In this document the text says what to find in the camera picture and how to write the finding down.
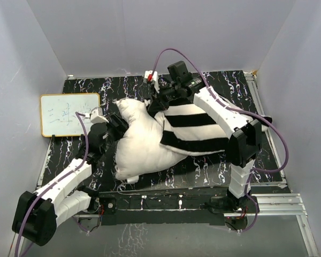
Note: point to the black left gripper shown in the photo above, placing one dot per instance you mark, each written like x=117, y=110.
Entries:
x=120, y=130

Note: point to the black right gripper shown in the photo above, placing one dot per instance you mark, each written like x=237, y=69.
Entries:
x=157, y=102

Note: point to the white pillow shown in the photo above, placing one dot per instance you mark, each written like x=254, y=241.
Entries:
x=139, y=151

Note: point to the black white striped pillowcase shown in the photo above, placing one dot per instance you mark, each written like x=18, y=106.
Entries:
x=188, y=130

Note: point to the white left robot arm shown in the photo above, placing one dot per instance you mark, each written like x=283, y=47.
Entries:
x=53, y=198

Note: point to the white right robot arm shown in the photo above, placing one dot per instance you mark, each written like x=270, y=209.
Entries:
x=244, y=134

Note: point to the yellow framed whiteboard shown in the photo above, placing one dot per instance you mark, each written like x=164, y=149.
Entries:
x=58, y=113

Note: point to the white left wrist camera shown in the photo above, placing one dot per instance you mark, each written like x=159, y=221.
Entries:
x=96, y=115

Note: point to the aluminium table frame rail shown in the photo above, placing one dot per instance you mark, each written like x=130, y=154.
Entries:
x=200, y=207

